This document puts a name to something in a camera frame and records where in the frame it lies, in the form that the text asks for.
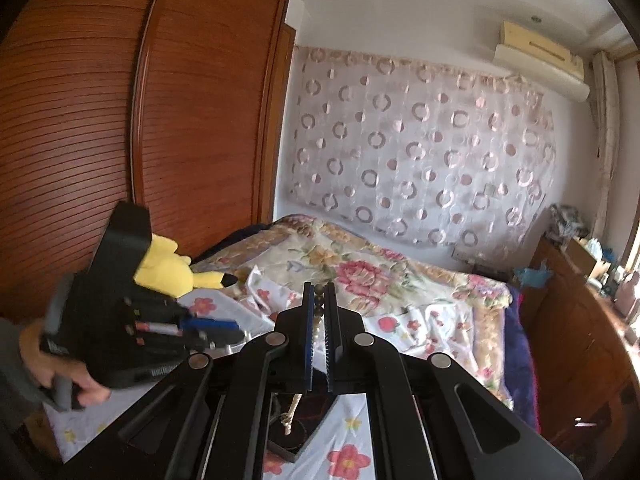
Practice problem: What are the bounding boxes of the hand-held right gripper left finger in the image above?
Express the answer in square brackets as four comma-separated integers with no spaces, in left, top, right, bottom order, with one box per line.
[65,282,317,480]

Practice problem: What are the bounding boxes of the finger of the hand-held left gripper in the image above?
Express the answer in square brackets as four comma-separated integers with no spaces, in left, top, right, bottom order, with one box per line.
[125,294,246,342]
[128,323,222,357]

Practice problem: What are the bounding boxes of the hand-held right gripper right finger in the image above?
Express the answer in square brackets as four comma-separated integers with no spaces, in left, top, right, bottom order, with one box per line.
[324,282,582,480]

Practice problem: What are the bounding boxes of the black square box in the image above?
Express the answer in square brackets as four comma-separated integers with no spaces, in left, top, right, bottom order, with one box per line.
[267,392,342,464]

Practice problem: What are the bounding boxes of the person's left forearm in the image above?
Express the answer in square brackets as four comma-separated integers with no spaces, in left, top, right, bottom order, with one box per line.
[0,316,47,426]

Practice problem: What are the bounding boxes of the person's left hand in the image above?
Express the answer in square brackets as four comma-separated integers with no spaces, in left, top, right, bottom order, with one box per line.
[19,317,112,408]

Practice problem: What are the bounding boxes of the strawberry-print bed sheet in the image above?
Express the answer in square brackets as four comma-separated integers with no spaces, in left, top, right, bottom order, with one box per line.
[45,265,443,480]

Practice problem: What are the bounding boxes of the yellow plush toy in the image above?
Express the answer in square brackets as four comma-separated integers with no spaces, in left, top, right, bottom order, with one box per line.
[132,232,239,297]

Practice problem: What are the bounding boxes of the floral quilt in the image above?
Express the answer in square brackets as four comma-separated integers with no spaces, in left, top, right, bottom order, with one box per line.
[192,214,514,407]

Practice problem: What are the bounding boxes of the dark blue blanket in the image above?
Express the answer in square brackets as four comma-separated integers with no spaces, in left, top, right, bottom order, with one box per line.
[504,285,542,436]

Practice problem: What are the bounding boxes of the teal plastic bag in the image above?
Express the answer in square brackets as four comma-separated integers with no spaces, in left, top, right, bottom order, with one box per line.
[515,265,554,287]

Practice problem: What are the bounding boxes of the wooden wardrobe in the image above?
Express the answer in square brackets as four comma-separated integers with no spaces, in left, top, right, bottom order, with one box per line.
[0,0,297,318]

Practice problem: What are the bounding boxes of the wooden cabinet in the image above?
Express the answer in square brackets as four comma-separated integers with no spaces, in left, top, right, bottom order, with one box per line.
[515,237,640,461]

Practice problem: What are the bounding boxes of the cardboard box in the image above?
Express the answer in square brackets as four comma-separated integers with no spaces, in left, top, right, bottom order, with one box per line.
[565,236,612,279]

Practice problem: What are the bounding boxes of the patterned window curtain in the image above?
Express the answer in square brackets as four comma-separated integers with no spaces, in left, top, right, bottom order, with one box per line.
[590,50,622,221]

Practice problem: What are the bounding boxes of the circle-patterned wall cloth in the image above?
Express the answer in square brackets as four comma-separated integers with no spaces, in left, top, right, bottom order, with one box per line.
[284,46,558,252]

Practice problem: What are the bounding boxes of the cream wall air conditioner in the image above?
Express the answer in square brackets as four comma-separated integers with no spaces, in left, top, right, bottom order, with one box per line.
[492,20,592,103]

